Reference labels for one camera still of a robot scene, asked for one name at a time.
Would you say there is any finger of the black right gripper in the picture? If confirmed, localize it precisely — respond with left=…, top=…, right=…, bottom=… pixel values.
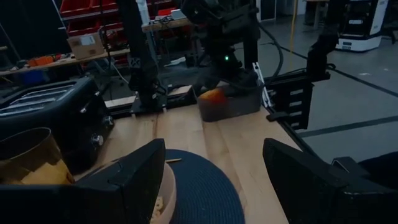
left=223, top=73, right=259, bottom=94
left=193, top=76, right=218, bottom=96

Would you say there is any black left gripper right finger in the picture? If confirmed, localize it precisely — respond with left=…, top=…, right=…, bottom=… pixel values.
left=262, top=138, right=398, bottom=224

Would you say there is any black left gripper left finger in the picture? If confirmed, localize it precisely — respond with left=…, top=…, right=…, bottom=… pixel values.
left=0, top=138, right=167, bottom=224

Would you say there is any orange round fruit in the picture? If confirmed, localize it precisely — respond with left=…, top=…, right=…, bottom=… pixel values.
left=198, top=88, right=228, bottom=106

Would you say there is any amber faceted glass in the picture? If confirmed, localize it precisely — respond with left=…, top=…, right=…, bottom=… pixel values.
left=0, top=126, right=76, bottom=186

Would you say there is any dark grey plastic bin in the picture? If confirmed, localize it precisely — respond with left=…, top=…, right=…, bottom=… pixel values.
left=197, top=84, right=264, bottom=123

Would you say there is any toasted cereal rings heap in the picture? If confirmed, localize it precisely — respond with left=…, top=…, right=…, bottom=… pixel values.
left=150, top=195, right=165, bottom=223

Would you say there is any pink ceramic bowl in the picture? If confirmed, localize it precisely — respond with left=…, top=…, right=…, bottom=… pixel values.
left=148, top=161, right=178, bottom=224

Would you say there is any small wooden side table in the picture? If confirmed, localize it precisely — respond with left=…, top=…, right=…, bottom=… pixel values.
left=141, top=17, right=193, bottom=34

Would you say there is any dark blue woven placemat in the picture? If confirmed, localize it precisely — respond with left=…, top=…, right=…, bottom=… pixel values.
left=164, top=148, right=247, bottom=224

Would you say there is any black four-slot toaster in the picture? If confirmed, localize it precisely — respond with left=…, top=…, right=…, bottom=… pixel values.
left=0, top=77, right=115, bottom=175

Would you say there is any cardboard box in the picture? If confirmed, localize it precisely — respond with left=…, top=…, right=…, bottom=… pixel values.
left=66, top=32, right=106, bottom=60

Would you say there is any white mobile robot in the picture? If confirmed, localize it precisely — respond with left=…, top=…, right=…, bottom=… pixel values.
left=335, top=0, right=390, bottom=52

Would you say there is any long wooden workbench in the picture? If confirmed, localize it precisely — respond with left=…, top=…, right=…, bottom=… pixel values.
left=0, top=46, right=131, bottom=78

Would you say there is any blue plastic bin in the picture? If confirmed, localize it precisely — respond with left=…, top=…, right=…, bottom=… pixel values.
left=20, top=70, right=45, bottom=85

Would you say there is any rack of red bins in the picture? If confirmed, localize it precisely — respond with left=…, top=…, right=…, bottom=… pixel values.
left=58, top=0, right=187, bottom=37

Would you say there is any orange power tool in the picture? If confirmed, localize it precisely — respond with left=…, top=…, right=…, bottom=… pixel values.
left=27, top=55, right=56, bottom=67

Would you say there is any white metal bracket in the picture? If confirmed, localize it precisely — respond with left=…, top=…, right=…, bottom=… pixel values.
left=252, top=61, right=272, bottom=109

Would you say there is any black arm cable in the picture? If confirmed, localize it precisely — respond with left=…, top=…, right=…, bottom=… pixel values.
left=257, top=21, right=285, bottom=85

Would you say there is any black aluminium station frame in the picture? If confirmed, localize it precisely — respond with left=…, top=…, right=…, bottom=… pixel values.
left=104, top=0, right=340, bottom=131

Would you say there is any yellow hanging cord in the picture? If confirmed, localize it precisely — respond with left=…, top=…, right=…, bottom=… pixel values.
left=288, top=0, right=300, bottom=54

